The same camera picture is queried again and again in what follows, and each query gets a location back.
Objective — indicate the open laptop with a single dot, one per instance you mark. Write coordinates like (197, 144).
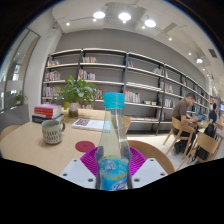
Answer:
(201, 117)

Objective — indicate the person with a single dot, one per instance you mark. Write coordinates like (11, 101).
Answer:
(212, 115)
(181, 110)

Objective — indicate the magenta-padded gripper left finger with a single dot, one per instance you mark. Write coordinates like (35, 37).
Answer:
(77, 171)

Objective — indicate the patterned ceramic mug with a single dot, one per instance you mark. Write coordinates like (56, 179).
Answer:
(51, 133)

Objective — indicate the grey wall shelf unit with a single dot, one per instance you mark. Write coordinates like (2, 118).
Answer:
(143, 86)

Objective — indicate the pink book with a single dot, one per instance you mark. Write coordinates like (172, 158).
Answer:
(48, 106)

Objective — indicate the flat round red coaster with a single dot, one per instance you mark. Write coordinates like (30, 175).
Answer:
(85, 146)

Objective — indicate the clear blue-capped drink bottle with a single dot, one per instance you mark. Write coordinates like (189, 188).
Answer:
(113, 133)

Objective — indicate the small green potted plant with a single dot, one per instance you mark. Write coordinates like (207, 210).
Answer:
(19, 98)

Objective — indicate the red book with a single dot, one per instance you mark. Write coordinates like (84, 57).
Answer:
(46, 114)
(46, 111)

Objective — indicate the open white booklet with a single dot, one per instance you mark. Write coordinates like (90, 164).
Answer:
(88, 124)

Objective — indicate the group of wooden chairs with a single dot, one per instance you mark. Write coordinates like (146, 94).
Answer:
(206, 141)

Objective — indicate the black backpack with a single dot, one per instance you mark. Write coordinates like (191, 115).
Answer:
(210, 130)

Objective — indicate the navy blue book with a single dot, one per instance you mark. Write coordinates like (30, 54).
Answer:
(45, 119)

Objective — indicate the group of ceiling lights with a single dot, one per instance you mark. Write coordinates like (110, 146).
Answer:
(124, 16)

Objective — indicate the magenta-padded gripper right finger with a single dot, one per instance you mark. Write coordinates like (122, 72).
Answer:
(148, 171)

